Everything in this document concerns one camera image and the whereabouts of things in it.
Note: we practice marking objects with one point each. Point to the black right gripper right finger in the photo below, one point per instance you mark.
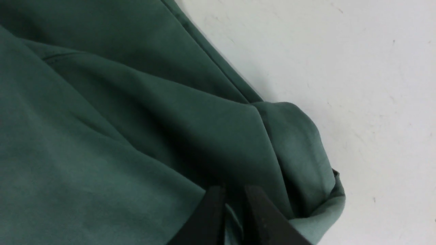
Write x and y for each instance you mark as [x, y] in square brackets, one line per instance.
[264, 224]

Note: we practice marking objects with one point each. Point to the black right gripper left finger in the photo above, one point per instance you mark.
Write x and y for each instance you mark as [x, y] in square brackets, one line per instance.
[206, 226]

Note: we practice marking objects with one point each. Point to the green long sleeve shirt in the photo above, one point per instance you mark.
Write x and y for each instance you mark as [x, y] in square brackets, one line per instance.
[118, 115]

